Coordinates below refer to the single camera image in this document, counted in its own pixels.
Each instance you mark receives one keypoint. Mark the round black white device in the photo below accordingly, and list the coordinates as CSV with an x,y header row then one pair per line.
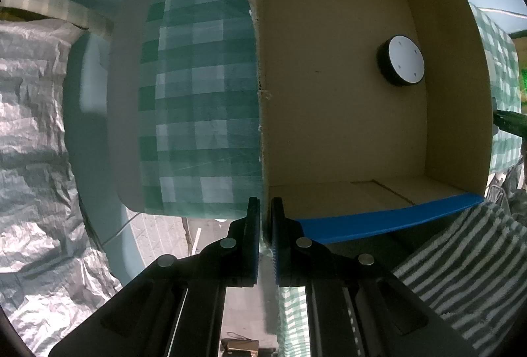
x,y
405,58

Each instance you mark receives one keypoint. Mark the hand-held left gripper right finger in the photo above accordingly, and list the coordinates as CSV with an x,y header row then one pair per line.
x,y
280,258

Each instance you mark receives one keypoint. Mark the beige checked cloth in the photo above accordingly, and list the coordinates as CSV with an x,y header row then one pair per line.
x,y
41,0

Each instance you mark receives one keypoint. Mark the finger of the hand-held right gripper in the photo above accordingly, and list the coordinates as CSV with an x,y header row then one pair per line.
x,y
512,121

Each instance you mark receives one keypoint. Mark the green checked tablecloth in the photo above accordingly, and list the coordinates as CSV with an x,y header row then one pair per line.
x,y
193,93

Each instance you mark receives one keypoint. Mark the blue cardboard box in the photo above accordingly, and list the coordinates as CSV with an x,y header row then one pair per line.
x,y
329,101

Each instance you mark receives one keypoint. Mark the grey white striped towel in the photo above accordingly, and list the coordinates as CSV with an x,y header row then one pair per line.
x,y
453,278

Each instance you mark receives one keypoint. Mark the crinkled silver tarp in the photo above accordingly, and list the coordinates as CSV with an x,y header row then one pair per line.
x,y
33,134

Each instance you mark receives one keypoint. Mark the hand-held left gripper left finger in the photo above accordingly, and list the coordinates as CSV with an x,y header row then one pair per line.
x,y
252,254

